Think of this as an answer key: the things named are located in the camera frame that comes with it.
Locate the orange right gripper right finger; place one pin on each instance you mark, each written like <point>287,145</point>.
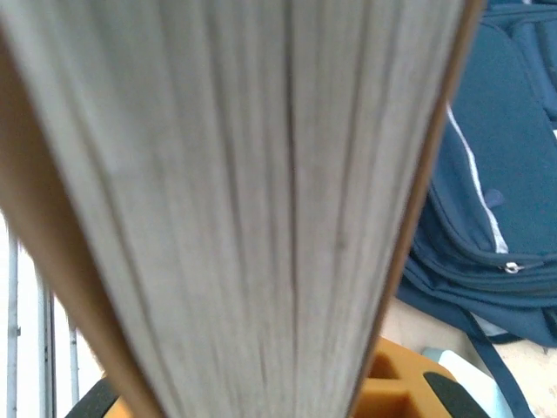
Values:
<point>404,392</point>

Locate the navy blue backpack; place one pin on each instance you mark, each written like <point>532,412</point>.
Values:
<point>491,174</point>

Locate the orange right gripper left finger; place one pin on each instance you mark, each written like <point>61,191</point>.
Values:
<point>104,402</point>

